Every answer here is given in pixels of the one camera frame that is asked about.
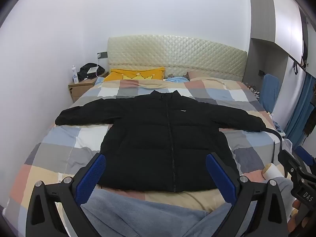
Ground light blue pillow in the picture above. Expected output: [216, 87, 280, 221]
[165, 76, 190, 83]

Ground person's grey pants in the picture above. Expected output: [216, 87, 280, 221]
[80, 175, 295, 237]

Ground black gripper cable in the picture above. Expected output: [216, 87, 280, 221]
[265, 127, 284, 151]

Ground black bag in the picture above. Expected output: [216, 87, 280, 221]
[77, 63, 106, 81]

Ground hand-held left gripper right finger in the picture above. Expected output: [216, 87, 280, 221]
[206, 152, 290, 237]

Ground blue towel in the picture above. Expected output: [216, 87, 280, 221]
[259, 73, 280, 114]

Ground checked bed blanket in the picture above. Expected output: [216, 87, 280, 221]
[6, 78, 294, 228]

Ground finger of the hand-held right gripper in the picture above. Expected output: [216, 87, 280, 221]
[296, 145, 316, 166]
[277, 149, 307, 176]

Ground pink pillow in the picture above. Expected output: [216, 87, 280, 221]
[186, 71, 244, 82]

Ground black puffer jacket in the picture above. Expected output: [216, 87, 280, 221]
[55, 90, 267, 193]

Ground grey white wardrobe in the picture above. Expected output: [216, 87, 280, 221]
[248, 0, 316, 129]

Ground white cylindrical object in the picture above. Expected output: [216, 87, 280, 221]
[262, 162, 280, 179]

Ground blue curtain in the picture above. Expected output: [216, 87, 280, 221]
[284, 74, 316, 147]

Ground person's right hand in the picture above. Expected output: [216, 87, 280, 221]
[288, 199, 303, 234]

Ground yellow pillow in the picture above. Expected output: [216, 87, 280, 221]
[103, 67, 165, 82]

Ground cream quilted headboard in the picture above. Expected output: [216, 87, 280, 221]
[107, 35, 248, 82]

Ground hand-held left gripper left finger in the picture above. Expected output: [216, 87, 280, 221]
[26, 152, 107, 237]

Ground white plastic bottle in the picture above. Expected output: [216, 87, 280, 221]
[71, 65, 79, 84]

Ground wooden nightstand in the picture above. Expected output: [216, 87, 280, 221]
[68, 71, 109, 103]

